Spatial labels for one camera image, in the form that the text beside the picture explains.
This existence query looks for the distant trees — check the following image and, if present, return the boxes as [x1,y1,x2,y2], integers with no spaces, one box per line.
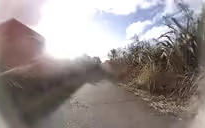
[73,53,104,79]

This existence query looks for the grey concrete path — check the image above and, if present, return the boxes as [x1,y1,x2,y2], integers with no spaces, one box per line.
[39,79,191,128]

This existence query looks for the tall flax bushes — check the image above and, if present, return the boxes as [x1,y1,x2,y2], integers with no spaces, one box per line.
[104,1,205,101]

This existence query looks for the dry leaf litter strip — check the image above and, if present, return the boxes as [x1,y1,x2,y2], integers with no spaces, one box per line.
[118,81,199,118]

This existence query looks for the dark green hedge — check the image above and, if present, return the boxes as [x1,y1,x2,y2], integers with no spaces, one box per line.
[0,58,106,118]

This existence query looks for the red building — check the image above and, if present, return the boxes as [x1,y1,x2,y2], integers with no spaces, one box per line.
[0,17,46,73]

